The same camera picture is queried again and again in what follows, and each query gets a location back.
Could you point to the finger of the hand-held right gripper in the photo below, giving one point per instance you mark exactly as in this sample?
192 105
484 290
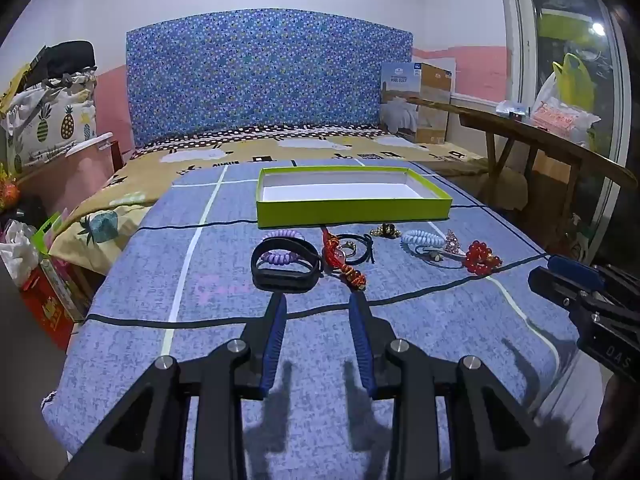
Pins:
557 285
570 265

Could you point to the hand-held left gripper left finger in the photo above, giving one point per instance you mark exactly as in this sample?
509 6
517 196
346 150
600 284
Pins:
274 350

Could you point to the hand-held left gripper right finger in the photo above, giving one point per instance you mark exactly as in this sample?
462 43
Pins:
362 350

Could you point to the black wristband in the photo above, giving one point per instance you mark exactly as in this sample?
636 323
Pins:
280 280

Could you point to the silver crystal hair clip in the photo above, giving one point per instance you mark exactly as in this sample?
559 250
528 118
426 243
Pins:
452 245

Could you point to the black gold bell hair clip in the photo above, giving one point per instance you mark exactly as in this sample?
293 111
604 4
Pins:
386 231

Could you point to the green cardboard box tray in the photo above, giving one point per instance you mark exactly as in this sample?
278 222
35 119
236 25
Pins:
350 210

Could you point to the blue checked blanket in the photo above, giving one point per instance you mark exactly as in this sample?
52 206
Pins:
425 335

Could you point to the wooden bench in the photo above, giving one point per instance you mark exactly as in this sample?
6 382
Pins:
525 130

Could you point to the white plastic bag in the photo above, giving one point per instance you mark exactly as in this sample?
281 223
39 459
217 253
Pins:
565 120

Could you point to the clear plastic packet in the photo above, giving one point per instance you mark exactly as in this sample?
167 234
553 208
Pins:
512 110

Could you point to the yellow-green bag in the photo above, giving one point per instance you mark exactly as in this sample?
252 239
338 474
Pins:
575 80

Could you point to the yellow printed bedsheet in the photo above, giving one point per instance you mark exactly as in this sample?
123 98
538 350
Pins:
150 180

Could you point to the cardboard quilt box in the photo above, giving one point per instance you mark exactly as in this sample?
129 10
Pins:
430 90

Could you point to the red gift bag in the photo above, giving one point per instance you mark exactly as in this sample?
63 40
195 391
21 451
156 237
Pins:
42 305

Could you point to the pink storage box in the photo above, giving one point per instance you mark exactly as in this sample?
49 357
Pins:
90 170

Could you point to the white crumpled bag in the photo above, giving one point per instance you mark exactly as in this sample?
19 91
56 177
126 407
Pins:
17 255

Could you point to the blue floral headboard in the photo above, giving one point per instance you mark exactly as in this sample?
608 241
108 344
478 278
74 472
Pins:
270 70

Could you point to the orange toy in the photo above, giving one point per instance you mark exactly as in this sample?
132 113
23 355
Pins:
9 187

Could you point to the pineapple print bag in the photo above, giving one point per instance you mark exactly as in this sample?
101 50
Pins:
55 120

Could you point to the black bag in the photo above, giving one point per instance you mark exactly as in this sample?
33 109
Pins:
70 57

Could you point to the white window frame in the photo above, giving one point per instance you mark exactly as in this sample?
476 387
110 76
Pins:
520 60

